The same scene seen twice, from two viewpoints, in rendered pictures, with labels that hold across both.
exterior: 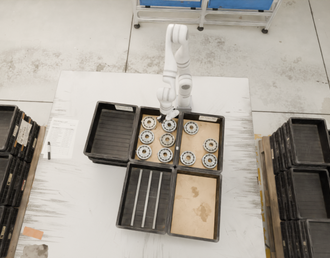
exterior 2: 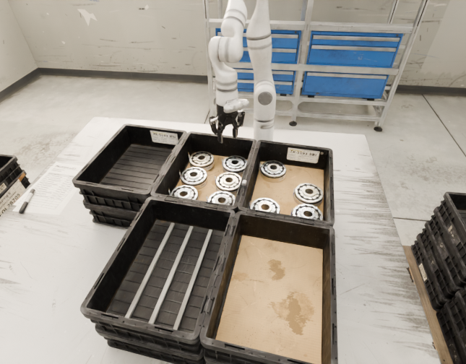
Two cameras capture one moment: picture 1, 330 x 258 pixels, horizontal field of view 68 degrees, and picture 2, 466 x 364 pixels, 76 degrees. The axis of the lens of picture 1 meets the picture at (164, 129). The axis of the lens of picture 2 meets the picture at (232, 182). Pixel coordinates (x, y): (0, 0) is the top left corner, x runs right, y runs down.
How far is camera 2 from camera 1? 87 cm
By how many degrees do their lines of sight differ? 25
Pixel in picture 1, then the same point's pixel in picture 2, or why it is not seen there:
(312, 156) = not seen: outside the picture
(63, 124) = (68, 171)
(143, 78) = (206, 128)
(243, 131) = (368, 196)
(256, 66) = not seen: hidden behind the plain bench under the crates
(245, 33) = (352, 130)
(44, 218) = not seen: outside the picture
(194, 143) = (278, 191)
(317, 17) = (446, 119)
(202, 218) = (292, 326)
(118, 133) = (147, 173)
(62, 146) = (51, 198)
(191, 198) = (267, 281)
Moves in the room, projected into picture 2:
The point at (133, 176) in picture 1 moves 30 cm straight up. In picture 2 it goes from (154, 233) to (134, 164)
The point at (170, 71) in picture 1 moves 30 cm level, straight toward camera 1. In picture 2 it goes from (235, 11) to (217, 44)
